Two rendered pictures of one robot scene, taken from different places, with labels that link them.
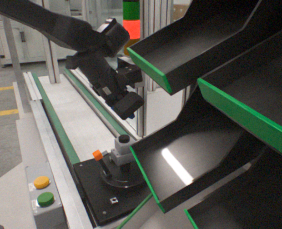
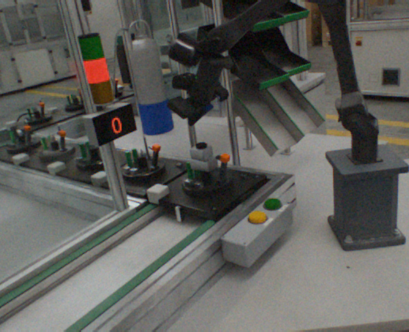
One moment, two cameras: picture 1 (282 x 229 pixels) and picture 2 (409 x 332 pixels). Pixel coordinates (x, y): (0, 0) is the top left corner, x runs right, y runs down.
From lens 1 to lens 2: 1.41 m
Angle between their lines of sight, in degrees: 97
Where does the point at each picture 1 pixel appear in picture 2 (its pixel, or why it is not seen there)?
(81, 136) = (127, 274)
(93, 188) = (238, 190)
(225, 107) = (290, 18)
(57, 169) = (229, 222)
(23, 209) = (276, 270)
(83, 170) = (219, 204)
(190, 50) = not seen: hidden behind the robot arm
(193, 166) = (263, 72)
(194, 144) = (249, 71)
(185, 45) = not seen: hidden behind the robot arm
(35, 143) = not seen: outside the picture
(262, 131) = (299, 16)
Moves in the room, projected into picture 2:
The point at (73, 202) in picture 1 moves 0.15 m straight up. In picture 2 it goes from (259, 197) to (253, 143)
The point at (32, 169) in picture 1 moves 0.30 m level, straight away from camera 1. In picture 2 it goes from (245, 236) to (151, 324)
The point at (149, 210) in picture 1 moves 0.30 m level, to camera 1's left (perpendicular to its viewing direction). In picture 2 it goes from (258, 132) to (322, 160)
